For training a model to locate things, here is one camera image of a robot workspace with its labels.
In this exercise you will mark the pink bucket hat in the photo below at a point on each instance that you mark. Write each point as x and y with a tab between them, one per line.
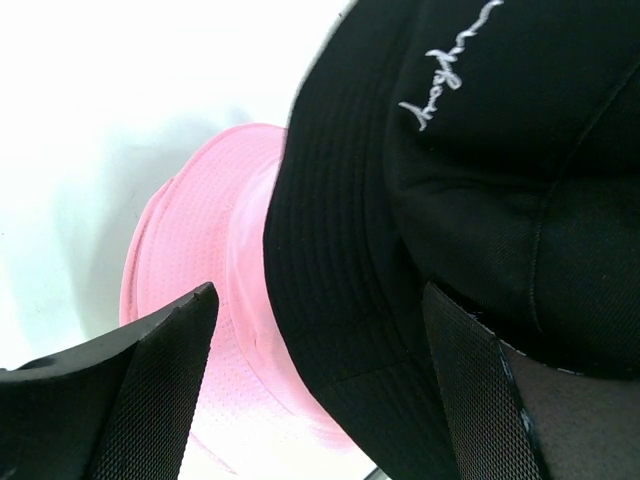
206	225

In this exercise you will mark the black bucket hat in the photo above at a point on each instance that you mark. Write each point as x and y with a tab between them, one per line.
490	148

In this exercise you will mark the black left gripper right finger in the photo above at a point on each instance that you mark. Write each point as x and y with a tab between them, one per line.
491	431

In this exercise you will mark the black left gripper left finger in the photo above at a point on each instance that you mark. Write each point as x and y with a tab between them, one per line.
119	406

